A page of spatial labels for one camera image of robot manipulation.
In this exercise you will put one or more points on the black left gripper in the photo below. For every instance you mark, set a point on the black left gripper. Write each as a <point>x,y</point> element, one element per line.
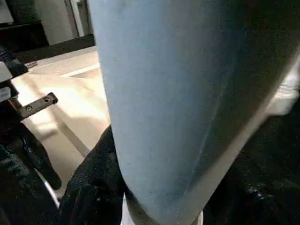
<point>11,126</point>

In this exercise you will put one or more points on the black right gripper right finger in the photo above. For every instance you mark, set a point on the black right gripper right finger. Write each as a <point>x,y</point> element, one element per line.
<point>262,197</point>

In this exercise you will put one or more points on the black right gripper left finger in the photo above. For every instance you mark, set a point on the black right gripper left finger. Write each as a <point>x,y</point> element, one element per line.
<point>93,187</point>

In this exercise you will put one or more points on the white plastic table top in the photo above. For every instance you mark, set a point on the white plastic table top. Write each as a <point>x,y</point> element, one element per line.
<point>75,103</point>

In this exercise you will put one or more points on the white plastic table leg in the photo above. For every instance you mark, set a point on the white plastic table leg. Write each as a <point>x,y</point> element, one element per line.
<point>288,89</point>
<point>164,93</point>

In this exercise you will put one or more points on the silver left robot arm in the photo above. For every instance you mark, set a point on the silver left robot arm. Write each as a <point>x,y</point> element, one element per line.
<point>18,197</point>

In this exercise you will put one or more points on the black table mat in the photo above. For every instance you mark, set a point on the black table mat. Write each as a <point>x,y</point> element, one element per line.
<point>51,49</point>

